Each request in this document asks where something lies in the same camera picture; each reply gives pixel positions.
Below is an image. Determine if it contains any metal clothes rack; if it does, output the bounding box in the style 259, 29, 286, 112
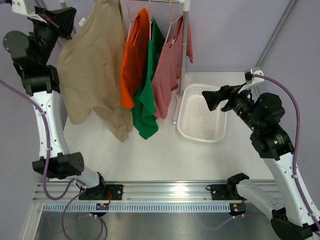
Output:
58, 0, 191, 125

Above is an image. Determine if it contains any aluminium mounting rail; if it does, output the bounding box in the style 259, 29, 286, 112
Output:
32, 180, 283, 203

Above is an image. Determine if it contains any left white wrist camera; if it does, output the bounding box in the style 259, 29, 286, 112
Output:
11, 0, 47, 24

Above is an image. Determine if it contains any pink hanger of orange shirt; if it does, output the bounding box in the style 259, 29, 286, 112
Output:
126, 0, 139, 42

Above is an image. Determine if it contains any white slotted cable duct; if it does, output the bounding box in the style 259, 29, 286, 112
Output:
43, 202, 231, 213

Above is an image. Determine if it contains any green t shirt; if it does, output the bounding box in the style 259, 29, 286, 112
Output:
132, 17, 165, 140

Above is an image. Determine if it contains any pink t shirt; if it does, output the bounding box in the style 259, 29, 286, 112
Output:
151, 15, 184, 120

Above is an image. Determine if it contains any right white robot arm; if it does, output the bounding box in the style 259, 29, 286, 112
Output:
202, 85, 320, 240

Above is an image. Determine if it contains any orange t shirt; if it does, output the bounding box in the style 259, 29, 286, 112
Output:
120, 8, 150, 109

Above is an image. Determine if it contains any white perforated laundry basket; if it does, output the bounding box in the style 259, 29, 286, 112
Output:
177, 83, 227, 144

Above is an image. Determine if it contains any beige t shirt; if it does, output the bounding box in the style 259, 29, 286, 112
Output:
56, 0, 133, 142

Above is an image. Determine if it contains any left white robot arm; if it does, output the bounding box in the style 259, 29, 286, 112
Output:
3, 0, 108, 200

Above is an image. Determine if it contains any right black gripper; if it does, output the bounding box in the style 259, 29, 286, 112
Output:
202, 82, 262, 133

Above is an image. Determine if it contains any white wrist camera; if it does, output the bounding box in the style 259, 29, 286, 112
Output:
238, 67, 264, 94
11, 0, 47, 24

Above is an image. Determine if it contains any pink hanger of green shirt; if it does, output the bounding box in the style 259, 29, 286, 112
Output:
148, 0, 153, 40

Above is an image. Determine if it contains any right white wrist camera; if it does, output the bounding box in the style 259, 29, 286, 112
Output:
238, 67, 264, 94

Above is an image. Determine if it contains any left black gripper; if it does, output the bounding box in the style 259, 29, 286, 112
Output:
24, 6, 75, 65

